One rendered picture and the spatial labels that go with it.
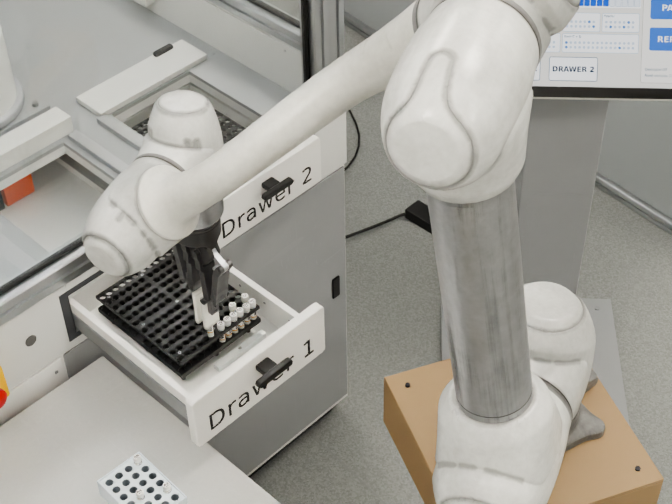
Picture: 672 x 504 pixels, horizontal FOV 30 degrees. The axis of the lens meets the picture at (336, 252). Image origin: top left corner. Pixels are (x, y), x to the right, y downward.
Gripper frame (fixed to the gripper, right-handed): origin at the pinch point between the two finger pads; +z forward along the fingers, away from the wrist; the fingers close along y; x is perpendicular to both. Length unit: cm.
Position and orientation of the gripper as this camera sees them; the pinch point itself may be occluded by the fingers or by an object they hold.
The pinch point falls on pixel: (205, 306)
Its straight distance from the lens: 200.6
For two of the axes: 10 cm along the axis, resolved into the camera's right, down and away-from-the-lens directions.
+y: -7.2, -4.8, 5.1
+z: 0.1, 7.2, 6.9
